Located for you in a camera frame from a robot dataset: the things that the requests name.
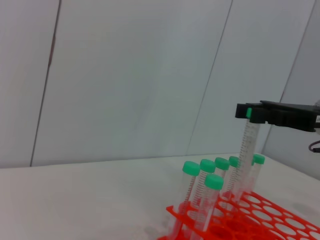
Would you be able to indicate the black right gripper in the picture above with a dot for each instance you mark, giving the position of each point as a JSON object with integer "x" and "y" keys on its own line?
{"x": 297, "y": 117}

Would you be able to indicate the clear green-capped test tube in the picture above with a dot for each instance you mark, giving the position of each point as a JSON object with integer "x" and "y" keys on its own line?
{"x": 214, "y": 181}
{"x": 234, "y": 161}
{"x": 191, "y": 168}
{"x": 258, "y": 159}
{"x": 248, "y": 150}
{"x": 208, "y": 165}
{"x": 222, "y": 163}

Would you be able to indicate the orange plastic test tube rack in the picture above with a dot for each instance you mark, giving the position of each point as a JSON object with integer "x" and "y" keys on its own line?
{"x": 262, "y": 220}

